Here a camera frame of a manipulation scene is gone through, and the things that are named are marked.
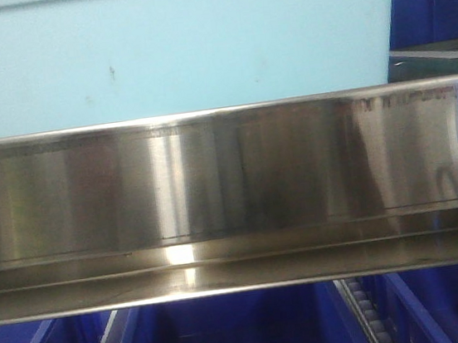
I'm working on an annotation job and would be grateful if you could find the stainless steel shelf rail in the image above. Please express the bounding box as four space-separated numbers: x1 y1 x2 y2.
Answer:
0 75 458 325

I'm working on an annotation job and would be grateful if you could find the light blue plastic bin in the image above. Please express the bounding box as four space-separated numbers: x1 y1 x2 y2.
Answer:
0 0 392 138

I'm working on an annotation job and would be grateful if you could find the dark blue bin lower right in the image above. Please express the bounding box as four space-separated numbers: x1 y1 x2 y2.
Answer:
373 265 458 343

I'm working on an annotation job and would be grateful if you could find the roller track strip right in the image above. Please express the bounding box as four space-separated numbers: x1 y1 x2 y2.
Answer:
333 277 394 343

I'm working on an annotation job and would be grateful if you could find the dark blue bin lower middle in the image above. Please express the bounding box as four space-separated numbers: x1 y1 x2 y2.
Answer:
123 282 368 343

